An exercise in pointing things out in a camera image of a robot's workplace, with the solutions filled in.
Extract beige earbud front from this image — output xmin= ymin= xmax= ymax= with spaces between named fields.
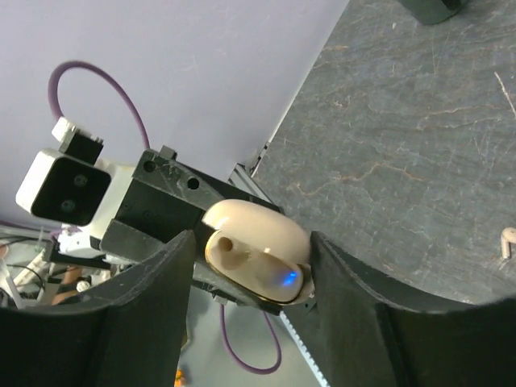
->
xmin=500 ymin=227 xmax=516 ymax=259

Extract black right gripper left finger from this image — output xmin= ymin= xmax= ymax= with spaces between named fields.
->
xmin=1 ymin=231 xmax=196 ymax=386

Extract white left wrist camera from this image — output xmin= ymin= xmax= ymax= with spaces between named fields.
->
xmin=15 ymin=117 xmax=135 ymax=260

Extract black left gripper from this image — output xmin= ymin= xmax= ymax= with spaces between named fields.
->
xmin=98 ymin=145 xmax=283 ymax=318

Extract beige earbud charging case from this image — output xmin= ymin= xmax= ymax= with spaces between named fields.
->
xmin=202 ymin=199 xmax=314 ymax=305

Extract light blue cable duct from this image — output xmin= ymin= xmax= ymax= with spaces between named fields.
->
xmin=279 ymin=311 xmax=330 ymax=387

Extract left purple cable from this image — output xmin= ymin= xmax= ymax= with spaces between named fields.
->
xmin=47 ymin=60 xmax=283 ymax=376

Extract aluminium frame rails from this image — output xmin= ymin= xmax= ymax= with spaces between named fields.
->
xmin=228 ymin=141 xmax=275 ymax=204

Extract dark green mug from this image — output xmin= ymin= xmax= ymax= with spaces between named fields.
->
xmin=397 ymin=0 xmax=469 ymax=25

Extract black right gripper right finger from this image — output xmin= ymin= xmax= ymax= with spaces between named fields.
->
xmin=288 ymin=232 xmax=515 ymax=386

